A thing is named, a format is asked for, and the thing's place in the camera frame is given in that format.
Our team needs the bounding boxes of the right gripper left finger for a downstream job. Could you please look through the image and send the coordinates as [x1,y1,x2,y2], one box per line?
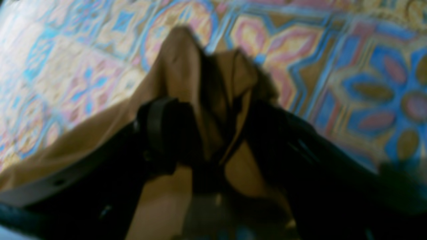
[1,97,202,240]

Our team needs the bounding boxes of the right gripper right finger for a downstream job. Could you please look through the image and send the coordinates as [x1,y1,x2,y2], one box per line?
[244,100,426,240]

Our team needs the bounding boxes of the brown t-shirt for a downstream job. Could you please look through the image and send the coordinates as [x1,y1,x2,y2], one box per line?
[1,27,299,240]

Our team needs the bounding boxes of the patterned tile tablecloth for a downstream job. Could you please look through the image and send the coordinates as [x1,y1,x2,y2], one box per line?
[1,0,426,192]

